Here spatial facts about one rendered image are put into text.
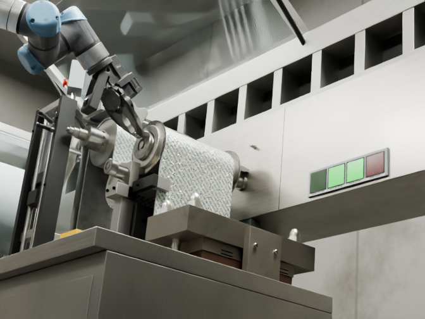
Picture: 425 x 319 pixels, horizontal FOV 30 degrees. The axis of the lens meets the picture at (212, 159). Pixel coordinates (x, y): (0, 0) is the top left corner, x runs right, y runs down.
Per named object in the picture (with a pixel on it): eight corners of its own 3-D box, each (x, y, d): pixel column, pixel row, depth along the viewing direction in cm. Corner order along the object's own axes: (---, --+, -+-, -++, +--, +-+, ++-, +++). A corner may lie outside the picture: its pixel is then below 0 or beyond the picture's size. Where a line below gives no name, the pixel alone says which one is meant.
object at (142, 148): (130, 160, 204) (136, 133, 206) (136, 162, 205) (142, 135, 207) (146, 156, 198) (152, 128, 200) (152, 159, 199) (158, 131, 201)
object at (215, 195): (151, 228, 190) (160, 157, 197) (225, 252, 203) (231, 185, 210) (152, 228, 190) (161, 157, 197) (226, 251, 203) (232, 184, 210)
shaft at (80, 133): (62, 135, 219) (64, 125, 220) (81, 142, 222) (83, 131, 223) (68, 132, 216) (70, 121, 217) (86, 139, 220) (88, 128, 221)
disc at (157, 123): (128, 180, 205) (135, 129, 211) (129, 181, 206) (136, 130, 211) (161, 166, 195) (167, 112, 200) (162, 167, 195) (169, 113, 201)
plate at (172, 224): (144, 242, 183) (147, 216, 185) (269, 279, 205) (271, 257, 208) (186, 230, 171) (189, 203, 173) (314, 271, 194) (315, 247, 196)
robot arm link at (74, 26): (44, 24, 198) (71, 7, 201) (69, 61, 200) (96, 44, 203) (52, 17, 190) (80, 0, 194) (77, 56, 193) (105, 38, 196)
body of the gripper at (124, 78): (145, 90, 202) (119, 50, 199) (124, 106, 196) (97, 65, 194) (128, 99, 207) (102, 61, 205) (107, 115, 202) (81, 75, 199)
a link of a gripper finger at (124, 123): (150, 128, 205) (132, 99, 203) (136, 140, 202) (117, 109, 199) (143, 131, 208) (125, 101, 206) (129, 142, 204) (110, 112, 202)
